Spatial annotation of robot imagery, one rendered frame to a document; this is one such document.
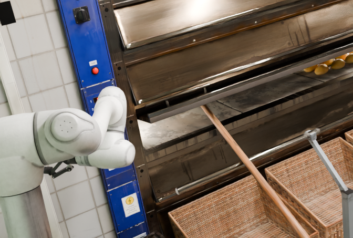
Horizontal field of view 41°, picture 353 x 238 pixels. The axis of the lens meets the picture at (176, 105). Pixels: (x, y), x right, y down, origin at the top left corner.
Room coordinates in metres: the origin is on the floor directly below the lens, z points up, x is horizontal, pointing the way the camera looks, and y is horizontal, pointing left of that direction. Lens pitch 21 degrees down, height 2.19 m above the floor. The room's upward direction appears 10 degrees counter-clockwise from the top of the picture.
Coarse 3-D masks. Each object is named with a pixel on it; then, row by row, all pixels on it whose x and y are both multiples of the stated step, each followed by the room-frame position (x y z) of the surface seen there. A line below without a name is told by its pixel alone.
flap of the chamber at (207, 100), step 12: (324, 48) 2.57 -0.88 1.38; (348, 48) 2.39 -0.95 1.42; (324, 60) 2.32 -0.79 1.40; (264, 72) 2.32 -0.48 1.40; (288, 72) 2.23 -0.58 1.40; (228, 84) 2.24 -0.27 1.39; (252, 84) 2.14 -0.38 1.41; (192, 96) 2.16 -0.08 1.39; (216, 96) 2.05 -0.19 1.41; (156, 108) 2.09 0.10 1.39; (180, 108) 1.98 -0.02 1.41; (192, 108) 2.00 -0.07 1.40; (144, 120) 1.97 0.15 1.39; (156, 120) 1.92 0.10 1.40
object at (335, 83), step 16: (336, 80) 2.57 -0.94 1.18; (352, 80) 2.60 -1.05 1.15; (288, 96) 2.46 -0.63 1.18; (304, 96) 2.45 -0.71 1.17; (256, 112) 2.32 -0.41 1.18; (272, 112) 2.35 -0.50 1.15; (208, 128) 2.23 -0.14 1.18; (160, 144) 2.14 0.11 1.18; (176, 144) 2.11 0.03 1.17; (192, 144) 2.15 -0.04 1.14
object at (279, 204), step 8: (208, 112) 2.18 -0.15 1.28; (216, 120) 2.10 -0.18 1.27; (224, 128) 2.04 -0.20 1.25; (224, 136) 1.99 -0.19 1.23; (232, 144) 1.92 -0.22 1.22; (240, 152) 1.85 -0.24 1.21; (248, 160) 1.80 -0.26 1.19; (248, 168) 1.76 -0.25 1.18; (256, 176) 1.70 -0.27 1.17; (264, 184) 1.65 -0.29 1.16; (272, 192) 1.60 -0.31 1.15; (272, 200) 1.57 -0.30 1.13; (280, 200) 1.55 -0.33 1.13; (280, 208) 1.52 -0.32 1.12; (288, 216) 1.47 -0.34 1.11; (296, 224) 1.43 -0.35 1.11; (296, 232) 1.41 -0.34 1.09; (304, 232) 1.39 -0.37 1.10
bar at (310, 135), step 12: (336, 120) 2.07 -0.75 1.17; (348, 120) 2.08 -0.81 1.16; (312, 132) 1.99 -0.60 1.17; (288, 144) 1.93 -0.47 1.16; (312, 144) 1.98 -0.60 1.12; (252, 156) 1.86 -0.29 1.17; (264, 156) 1.87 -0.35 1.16; (324, 156) 1.92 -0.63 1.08; (228, 168) 1.80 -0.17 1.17; (204, 180) 1.75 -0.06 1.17; (336, 180) 1.85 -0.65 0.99; (180, 192) 1.70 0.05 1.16; (348, 192) 1.79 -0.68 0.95; (348, 204) 1.77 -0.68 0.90; (348, 216) 1.78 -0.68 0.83; (348, 228) 1.78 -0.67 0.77
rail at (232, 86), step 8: (336, 48) 2.37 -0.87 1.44; (344, 48) 2.38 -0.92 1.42; (312, 56) 2.31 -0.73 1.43; (320, 56) 2.32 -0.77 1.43; (296, 64) 2.25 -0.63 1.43; (272, 72) 2.19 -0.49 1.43; (280, 72) 2.21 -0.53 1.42; (248, 80) 2.13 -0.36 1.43; (224, 88) 2.08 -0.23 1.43; (232, 88) 2.09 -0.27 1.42; (200, 96) 2.03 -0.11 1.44; (208, 96) 2.04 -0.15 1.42; (176, 104) 1.98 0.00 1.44; (184, 104) 1.99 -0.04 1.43; (152, 112) 1.93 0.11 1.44; (160, 112) 1.94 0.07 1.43
